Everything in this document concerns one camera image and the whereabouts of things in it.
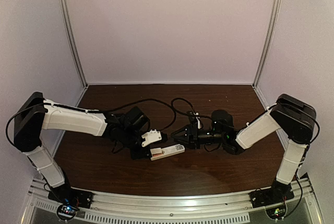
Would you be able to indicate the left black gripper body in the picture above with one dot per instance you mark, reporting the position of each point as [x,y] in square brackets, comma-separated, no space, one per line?
[134,155]

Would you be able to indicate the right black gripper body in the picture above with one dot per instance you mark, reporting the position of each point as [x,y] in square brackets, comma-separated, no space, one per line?
[195,141]

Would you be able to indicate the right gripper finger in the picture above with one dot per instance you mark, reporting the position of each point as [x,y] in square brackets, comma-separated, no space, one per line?
[183,132]
[186,141]

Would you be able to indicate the white remote control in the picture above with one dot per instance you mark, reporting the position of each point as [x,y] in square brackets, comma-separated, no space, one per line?
[170,151]

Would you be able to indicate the white battery cover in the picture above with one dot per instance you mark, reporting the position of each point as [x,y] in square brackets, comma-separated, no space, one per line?
[156,152]

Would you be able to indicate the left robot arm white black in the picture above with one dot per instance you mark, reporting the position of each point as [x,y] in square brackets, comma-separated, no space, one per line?
[38,113]

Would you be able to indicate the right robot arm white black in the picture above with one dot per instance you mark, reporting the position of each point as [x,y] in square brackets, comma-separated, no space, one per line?
[296,118]

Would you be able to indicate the left round circuit board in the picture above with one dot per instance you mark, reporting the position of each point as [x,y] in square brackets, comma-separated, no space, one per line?
[66,213]

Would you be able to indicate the round circuit board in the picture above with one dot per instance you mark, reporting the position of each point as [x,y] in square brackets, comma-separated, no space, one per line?
[66,213]
[276,212]

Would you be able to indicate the right round circuit board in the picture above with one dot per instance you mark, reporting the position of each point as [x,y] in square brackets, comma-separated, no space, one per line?
[276,212]

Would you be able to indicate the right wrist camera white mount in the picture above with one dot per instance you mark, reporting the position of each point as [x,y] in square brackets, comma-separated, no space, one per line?
[194,119]

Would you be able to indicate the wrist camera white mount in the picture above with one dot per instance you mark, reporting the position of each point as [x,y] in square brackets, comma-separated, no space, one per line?
[194,119]
[153,136]

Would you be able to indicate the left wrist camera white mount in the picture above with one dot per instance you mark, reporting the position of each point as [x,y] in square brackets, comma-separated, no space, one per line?
[153,136]

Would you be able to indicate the front aluminium rail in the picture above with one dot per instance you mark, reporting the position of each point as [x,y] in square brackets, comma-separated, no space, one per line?
[220,208]

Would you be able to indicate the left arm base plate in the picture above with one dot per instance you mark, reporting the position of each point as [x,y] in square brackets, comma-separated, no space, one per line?
[70,196]

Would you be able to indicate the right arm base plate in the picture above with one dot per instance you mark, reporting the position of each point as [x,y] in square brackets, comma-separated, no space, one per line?
[265,197]

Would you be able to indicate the right aluminium frame post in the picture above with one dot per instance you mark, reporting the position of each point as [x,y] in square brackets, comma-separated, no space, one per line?
[276,5]

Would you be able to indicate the aluminium frame post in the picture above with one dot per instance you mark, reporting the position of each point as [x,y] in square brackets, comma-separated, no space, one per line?
[276,5]
[72,43]

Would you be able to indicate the left aluminium frame post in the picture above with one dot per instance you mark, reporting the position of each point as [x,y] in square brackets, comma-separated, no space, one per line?
[72,43]

